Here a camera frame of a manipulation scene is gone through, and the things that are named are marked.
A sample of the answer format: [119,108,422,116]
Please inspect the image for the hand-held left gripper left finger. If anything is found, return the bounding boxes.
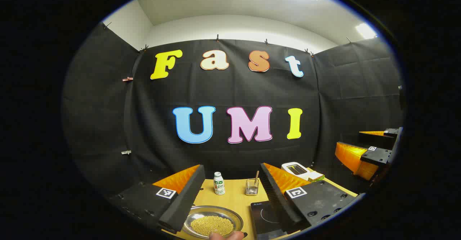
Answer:
[108,164,206,234]

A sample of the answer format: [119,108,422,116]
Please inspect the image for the pile of soybeans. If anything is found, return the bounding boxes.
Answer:
[190,216,234,237]

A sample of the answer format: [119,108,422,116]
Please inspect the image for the white toaster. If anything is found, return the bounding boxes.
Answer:
[281,162,311,180]

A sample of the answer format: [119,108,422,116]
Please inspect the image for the black induction cooktop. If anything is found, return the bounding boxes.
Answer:
[251,201,288,240]

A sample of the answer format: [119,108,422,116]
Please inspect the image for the steel pot with black handle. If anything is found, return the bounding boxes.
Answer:
[182,206,249,240]

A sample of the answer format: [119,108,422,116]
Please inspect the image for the white drink bottle green label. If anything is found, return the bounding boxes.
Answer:
[214,172,225,195]

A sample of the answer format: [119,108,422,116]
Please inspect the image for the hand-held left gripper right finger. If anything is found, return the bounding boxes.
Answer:
[260,163,366,235]

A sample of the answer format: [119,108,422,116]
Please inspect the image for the wire utensil holder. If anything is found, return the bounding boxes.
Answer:
[246,178,259,196]

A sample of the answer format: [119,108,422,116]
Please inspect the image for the row of dark cloth clips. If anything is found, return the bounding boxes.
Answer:
[104,22,353,58]

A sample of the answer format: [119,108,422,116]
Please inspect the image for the ceiling light panel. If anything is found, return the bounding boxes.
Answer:
[355,23,377,39]

